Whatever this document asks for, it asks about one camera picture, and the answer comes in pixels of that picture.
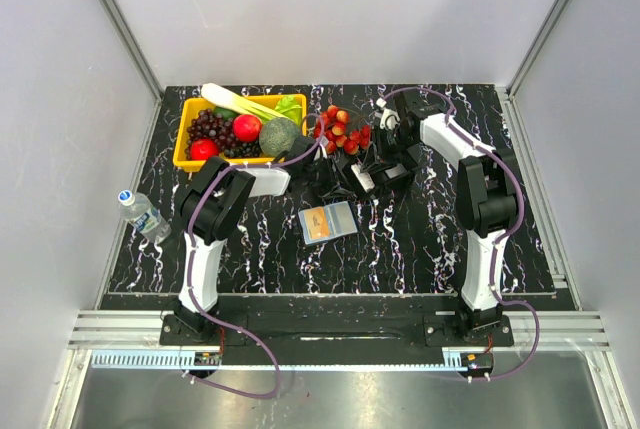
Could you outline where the aluminium frame rail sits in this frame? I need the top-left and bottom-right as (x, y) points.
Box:
(70, 311), (610, 352)

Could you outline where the black card holder wallet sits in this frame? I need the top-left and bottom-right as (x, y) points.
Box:
(298, 201), (358, 245)

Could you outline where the green lettuce leaf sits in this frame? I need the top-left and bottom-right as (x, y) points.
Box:
(274, 95), (303, 127)

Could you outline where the green avocado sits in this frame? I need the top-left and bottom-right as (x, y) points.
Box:
(213, 107), (238, 121)

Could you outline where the white green leek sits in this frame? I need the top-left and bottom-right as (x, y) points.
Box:
(200, 83), (282, 121)

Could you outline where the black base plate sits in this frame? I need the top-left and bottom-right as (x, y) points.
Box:
(159, 295), (514, 366)

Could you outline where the purple grape bunch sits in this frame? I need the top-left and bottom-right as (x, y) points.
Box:
(185, 109), (261, 160)

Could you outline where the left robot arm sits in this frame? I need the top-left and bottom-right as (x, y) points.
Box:
(174, 136), (353, 344)

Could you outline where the brown credit card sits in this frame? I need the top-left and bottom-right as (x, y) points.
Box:
(300, 207), (331, 242)

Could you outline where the red apple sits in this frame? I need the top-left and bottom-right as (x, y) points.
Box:
(232, 114), (262, 143)
(189, 138), (219, 161)

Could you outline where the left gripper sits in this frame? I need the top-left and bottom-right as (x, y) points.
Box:
(302, 156), (354, 199)

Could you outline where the black card box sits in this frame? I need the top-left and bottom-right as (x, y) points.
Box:
(338, 151), (415, 200)

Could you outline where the yellow plastic basket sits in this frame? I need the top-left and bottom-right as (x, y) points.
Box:
(172, 93), (308, 171)

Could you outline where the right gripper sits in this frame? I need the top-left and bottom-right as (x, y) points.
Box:
(360, 126), (416, 177)

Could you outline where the red apple lower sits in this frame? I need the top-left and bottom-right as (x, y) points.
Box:
(189, 138), (219, 161)

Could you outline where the plastic water bottle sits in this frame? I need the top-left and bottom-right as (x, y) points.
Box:
(118, 190), (171, 244)

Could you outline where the red cherry bunch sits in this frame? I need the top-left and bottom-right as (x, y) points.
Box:
(312, 105), (373, 156)

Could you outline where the green cantaloupe melon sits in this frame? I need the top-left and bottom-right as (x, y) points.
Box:
(259, 117), (301, 157)

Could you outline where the red apple upper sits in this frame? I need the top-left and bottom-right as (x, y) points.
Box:
(232, 114), (262, 143)

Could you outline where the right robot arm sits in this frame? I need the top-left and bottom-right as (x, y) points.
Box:
(374, 109), (524, 345)

